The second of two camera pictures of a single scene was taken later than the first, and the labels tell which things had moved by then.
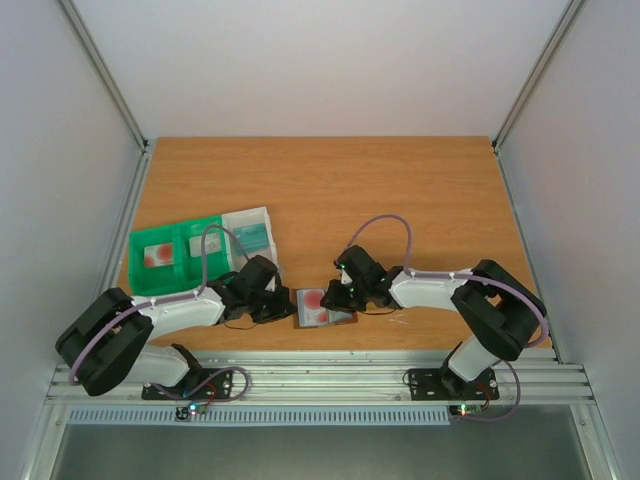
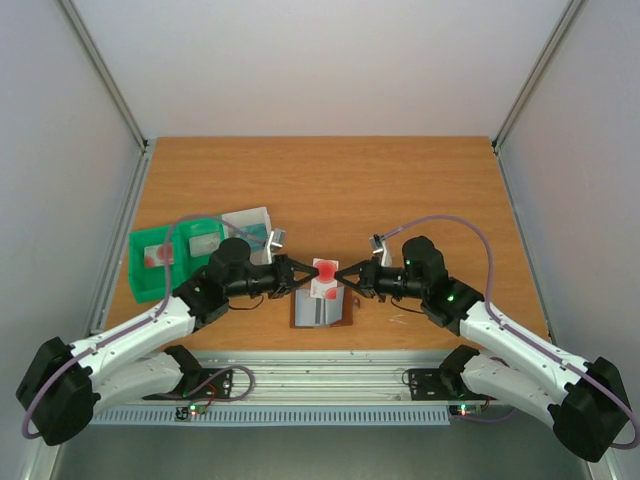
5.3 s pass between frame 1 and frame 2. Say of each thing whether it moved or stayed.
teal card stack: stayed
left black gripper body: moved
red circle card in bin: stayed
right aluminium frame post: stayed
